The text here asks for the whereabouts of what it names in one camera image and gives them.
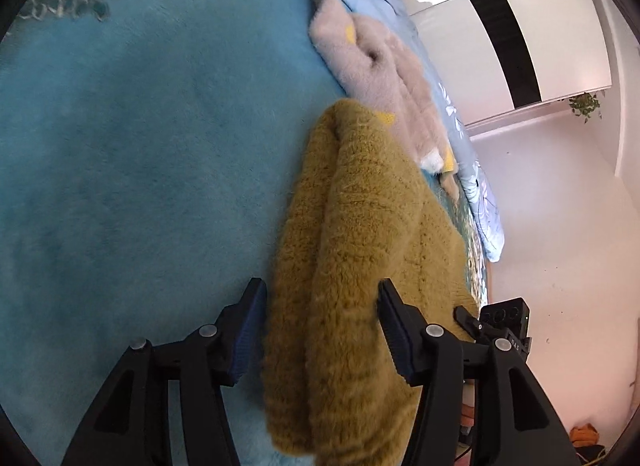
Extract white wardrobe with black stripe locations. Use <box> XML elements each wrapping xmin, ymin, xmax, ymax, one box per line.
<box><xmin>390</xmin><ymin>0</ymin><xmax>614</xmax><ymax>127</ymax></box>

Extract light blue printed quilt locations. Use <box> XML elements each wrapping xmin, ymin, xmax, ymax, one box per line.
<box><xmin>290</xmin><ymin>0</ymin><xmax>506</xmax><ymax>263</ymax></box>

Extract teal plush blanket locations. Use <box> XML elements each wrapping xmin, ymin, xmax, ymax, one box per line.
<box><xmin>0</xmin><ymin>0</ymin><xmax>493</xmax><ymax>466</ymax></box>

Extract pale pink fuzzy garment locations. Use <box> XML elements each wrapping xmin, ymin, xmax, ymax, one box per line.
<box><xmin>302</xmin><ymin>0</ymin><xmax>461</xmax><ymax>199</ymax></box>

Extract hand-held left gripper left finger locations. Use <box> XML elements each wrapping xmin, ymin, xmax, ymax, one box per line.
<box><xmin>60</xmin><ymin>277</ymin><xmax>268</xmax><ymax>466</ymax></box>

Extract orange object on floor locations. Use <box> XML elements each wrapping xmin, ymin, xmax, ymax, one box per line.
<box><xmin>570</xmin><ymin>424</ymin><xmax>600</xmax><ymax>447</ymax></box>

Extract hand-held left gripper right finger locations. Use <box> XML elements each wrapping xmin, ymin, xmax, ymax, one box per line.
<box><xmin>376</xmin><ymin>279</ymin><xmax>581</xmax><ymax>466</ymax></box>

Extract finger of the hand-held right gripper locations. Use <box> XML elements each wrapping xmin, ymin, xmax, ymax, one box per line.
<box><xmin>453</xmin><ymin>306</ymin><xmax>483</xmax><ymax>344</ymax></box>

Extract green hanging plant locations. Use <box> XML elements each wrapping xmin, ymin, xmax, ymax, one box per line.
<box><xmin>569</xmin><ymin>92</ymin><xmax>603</xmax><ymax>124</ymax></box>

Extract mustard yellow knit sweater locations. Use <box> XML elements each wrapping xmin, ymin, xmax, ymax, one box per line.
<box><xmin>261</xmin><ymin>98</ymin><xmax>481</xmax><ymax>466</ymax></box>

